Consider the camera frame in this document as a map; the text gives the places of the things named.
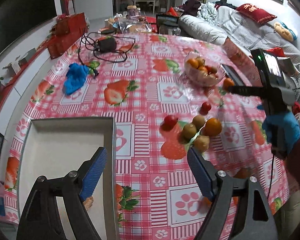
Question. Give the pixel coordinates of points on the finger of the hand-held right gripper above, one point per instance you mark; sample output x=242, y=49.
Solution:
x=245, y=90

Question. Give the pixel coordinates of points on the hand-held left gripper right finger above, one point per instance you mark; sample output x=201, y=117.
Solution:
x=199, y=173

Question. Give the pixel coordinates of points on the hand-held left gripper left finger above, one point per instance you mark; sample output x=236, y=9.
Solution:
x=93, y=173

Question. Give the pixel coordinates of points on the orange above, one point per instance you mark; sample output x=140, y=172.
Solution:
x=227, y=82
x=203, y=70
x=213, y=127
x=193, y=63

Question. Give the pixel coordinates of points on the beige lumpy fruit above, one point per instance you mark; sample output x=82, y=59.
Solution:
x=89, y=203

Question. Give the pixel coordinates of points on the brown kiwi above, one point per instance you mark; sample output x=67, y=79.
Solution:
x=200, y=60
x=198, y=121
x=202, y=142
x=189, y=131

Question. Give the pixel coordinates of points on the white cardboard box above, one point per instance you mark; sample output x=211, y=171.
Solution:
x=60, y=150

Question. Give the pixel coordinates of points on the clear glass bowl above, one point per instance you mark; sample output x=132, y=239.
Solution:
x=192, y=77

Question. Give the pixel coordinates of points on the person's right hand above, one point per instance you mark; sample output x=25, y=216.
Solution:
x=292, y=130

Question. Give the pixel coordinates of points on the black smartphone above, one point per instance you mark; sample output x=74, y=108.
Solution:
x=231, y=74

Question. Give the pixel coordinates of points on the red cushion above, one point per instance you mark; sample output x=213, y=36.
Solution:
x=278, y=51

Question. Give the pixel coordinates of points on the grey sofa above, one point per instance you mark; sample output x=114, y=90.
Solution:
x=240, y=33

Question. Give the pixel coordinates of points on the tan plush cushion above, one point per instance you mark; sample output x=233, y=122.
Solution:
x=285, y=30

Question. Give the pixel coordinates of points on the red embroidered pillow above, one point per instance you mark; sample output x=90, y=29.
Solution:
x=256, y=13

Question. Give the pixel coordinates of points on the light clothes pile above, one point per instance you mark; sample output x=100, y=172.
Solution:
x=208, y=11

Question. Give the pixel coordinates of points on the blue cloth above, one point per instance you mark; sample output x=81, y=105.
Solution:
x=75, y=78

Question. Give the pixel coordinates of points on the strawberry print tablecloth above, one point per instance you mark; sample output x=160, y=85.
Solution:
x=145, y=85

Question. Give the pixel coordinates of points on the dark clothes pile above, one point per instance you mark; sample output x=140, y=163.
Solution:
x=192, y=5

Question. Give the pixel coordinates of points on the person's leg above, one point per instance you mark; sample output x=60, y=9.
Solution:
x=293, y=215

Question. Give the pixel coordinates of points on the white television cabinet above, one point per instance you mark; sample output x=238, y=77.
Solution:
x=32, y=72

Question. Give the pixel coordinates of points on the black power adapter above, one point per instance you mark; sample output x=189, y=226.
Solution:
x=105, y=44

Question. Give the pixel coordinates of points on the small cardboard box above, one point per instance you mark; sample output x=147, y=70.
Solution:
x=18, y=64

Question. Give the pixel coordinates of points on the white dining table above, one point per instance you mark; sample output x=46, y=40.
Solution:
x=145, y=2

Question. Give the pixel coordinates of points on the large red gift box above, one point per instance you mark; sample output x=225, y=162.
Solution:
x=65, y=42

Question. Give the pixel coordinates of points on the clear plastic bag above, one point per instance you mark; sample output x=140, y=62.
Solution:
x=126, y=24

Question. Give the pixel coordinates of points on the lidded plastic jar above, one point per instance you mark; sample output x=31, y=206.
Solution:
x=133, y=10

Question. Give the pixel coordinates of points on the white door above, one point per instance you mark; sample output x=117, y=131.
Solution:
x=92, y=1

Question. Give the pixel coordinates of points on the black television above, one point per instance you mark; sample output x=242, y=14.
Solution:
x=22, y=5

